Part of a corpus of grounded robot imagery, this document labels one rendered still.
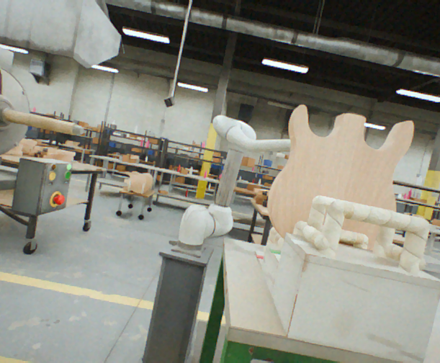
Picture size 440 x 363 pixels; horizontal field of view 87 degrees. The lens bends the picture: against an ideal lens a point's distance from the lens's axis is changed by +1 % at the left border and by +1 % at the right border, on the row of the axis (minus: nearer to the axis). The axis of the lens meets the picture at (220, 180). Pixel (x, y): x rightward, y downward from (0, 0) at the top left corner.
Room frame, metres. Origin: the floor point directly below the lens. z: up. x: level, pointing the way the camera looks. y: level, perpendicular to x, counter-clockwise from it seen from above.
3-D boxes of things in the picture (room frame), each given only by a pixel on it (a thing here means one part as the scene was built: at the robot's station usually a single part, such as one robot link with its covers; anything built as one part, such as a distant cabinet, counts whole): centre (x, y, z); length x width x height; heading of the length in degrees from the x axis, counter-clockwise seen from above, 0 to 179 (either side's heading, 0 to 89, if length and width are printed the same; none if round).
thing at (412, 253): (0.46, -0.41, 1.15); 0.03 x 0.03 x 0.09
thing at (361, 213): (0.46, -0.32, 1.20); 0.20 x 0.03 x 0.03; 90
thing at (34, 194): (0.87, 0.74, 0.99); 0.24 x 0.21 x 0.26; 91
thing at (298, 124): (0.66, -0.20, 1.40); 0.07 x 0.04 x 0.09; 90
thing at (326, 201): (0.54, -0.32, 1.20); 0.20 x 0.03 x 0.03; 90
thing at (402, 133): (0.66, -0.46, 1.41); 0.07 x 0.04 x 0.10; 90
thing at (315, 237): (0.50, -0.23, 1.12); 0.11 x 0.03 x 0.03; 1
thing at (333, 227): (0.46, -0.24, 1.15); 0.03 x 0.03 x 0.09
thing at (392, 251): (0.50, -0.42, 1.12); 0.11 x 0.03 x 0.03; 1
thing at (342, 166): (0.66, -0.32, 1.25); 0.35 x 0.04 x 0.40; 90
